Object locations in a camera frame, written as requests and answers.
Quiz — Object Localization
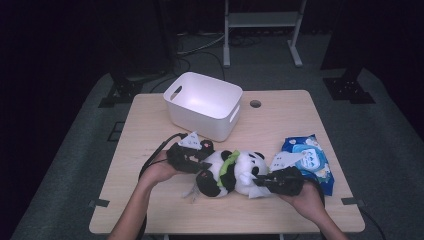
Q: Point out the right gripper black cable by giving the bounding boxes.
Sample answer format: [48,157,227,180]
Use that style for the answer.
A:
[299,169,388,240]

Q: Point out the floor cables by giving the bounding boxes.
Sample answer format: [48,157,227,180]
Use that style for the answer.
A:
[149,30,264,94]

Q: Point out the black tape strip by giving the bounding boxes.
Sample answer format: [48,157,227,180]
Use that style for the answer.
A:
[88,198,111,208]
[340,196,366,206]

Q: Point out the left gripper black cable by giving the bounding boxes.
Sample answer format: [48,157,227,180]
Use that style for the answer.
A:
[137,132,189,240]

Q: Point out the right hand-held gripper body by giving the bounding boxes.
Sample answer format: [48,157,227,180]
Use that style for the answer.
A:
[266,150,308,197]

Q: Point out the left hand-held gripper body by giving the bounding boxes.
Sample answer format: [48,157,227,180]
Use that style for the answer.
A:
[165,131,208,175]

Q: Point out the blue wet wipes packet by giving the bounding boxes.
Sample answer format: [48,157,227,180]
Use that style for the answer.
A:
[281,133,336,197]

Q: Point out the white plastic bin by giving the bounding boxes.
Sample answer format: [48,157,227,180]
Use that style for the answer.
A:
[162,71,244,143]

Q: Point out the white metal stand frame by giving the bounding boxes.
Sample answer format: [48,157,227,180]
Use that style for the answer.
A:
[222,0,308,69]

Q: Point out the black floor tape outline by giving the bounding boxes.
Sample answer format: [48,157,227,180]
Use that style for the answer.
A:
[106,121,126,143]

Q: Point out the black stand base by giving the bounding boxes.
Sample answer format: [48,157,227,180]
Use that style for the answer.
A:
[322,67,377,105]
[97,72,145,109]

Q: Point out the person's left hand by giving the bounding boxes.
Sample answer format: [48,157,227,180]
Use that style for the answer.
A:
[139,150,183,185]

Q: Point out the person's right hand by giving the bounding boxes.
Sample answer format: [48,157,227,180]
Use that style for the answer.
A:
[277,180,327,225]

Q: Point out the panda plush toy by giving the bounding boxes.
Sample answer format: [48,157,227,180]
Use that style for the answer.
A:
[195,139,271,199]

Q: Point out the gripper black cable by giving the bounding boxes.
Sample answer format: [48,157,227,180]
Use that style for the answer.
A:
[137,132,189,240]
[299,169,388,240]

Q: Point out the white wet wipe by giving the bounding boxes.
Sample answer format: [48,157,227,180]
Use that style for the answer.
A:
[240,171,278,200]

